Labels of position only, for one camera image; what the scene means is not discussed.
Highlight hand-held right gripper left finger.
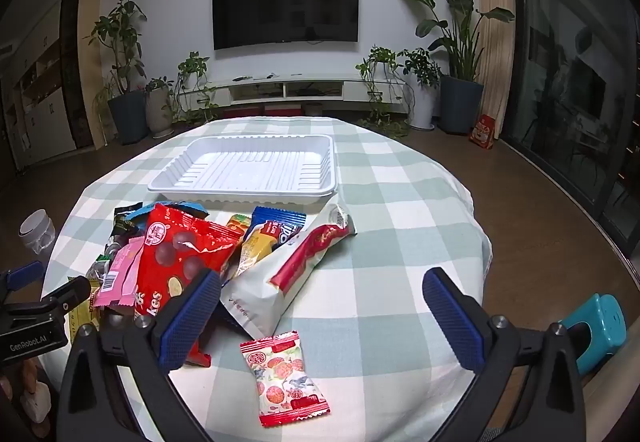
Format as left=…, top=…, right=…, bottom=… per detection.
left=55, top=267, right=222, bottom=442

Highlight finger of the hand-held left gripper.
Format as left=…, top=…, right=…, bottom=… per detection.
left=39, top=275, right=92, bottom=319
left=0, top=261, right=45, bottom=295

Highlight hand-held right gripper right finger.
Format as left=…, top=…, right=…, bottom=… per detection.
left=422, top=267, right=586, bottom=442

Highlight gold snack packet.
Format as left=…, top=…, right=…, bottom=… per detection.
left=66, top=303, right=102, bottom=342

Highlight pink snack packet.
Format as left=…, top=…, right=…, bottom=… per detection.
left=94, top=237, right=147, bottom=309

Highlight long black snack packet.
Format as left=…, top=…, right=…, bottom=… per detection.
left=109, top=206, right=146, bottom=253

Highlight white and red snack bag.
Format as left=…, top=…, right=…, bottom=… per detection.
left=220, top=201, right=358, bottom=339

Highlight yellow orange snack packet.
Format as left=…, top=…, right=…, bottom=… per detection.
left=226, top=213, right=252, bottom=243

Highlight light blue snack bag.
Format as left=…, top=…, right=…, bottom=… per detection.
left=117, top=201, right=209, bottom=224

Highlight blue and yellow snack packet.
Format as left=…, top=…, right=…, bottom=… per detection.
left=236, top=206, right=307, bottom=275

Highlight floral red candy packet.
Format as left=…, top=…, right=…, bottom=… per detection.
left=239, top=330, right=332, bottom=428

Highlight white plastic tray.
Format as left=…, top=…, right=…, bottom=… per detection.
left=147, top=134, right=339, bottom=210

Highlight white trash bin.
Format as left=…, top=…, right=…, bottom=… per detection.
left=18, top=209, right=57, bottom=264

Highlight teal plastic stool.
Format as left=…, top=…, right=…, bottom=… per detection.
left=557, top=293, right=629, bottom=377

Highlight red gift bag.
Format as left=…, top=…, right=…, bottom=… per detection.
left=468, top=114, right=496, bottom=151

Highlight small plant grey pot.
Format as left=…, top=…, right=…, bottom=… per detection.
left=144, top=76, right=177, bottom=139

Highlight red storage boxes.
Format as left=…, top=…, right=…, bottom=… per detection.
left=222, top=104, right=304, bottom=120

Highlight tall tree plant dark pot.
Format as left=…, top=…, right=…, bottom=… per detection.
left=86, top=0, right=150, bottom=146

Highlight bushy plant white pot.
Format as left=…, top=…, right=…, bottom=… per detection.
left=400, top=48, right=443, bottom=131

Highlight trailing vine plant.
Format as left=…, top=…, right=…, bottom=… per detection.
left=171, top=51, right=222, bottom=127

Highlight large broad-leaf plant blue pot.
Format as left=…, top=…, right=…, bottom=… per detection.
left=392, top=0, right=517, bottom=136

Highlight white television cabinet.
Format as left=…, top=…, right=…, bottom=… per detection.
left=176, top=73, right=417, bottom=117

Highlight trailing plant on stand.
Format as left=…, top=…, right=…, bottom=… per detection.
left=354, top=43, right=408, bottom=135

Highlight glass sliding door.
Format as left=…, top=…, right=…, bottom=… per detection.
left=502, top=0, right=640, bottom=268

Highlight beige curtain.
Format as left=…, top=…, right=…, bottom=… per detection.
left=476, top=0, right=517, bottom=141

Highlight wooden wall cabinet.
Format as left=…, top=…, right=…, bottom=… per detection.
left=0, top=0, right=105, bottom=175

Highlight wall television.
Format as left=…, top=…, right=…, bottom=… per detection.
left=212, top=0, right=360, bottom=52

